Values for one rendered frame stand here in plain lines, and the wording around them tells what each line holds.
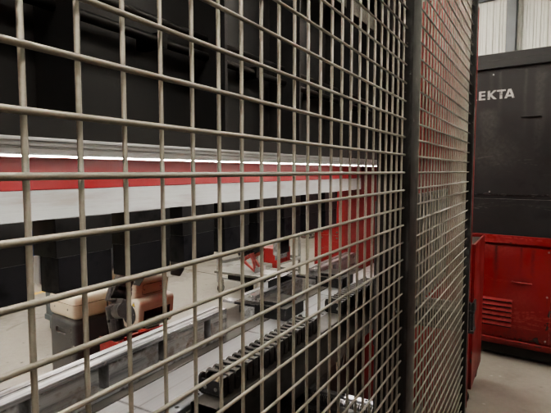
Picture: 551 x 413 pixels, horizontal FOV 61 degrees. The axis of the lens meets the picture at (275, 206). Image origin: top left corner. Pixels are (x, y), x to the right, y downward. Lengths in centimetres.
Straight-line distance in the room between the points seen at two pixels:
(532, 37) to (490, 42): 62
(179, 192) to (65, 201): 37
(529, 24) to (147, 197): 819
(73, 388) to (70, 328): 139
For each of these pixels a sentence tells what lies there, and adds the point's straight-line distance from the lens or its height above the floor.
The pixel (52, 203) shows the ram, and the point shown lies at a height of 136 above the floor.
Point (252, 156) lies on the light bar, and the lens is 127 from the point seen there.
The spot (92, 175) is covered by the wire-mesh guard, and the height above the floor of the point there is 143.
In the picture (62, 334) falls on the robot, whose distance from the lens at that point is 267.
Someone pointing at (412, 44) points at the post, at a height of 160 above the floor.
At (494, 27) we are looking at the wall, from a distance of 909.
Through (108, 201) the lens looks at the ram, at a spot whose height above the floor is 136.
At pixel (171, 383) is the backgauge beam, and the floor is 98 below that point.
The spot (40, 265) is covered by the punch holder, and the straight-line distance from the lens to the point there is 116.
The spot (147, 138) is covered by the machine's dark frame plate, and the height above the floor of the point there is 149.
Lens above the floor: 143
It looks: 4 degrees down
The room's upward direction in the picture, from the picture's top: straight up
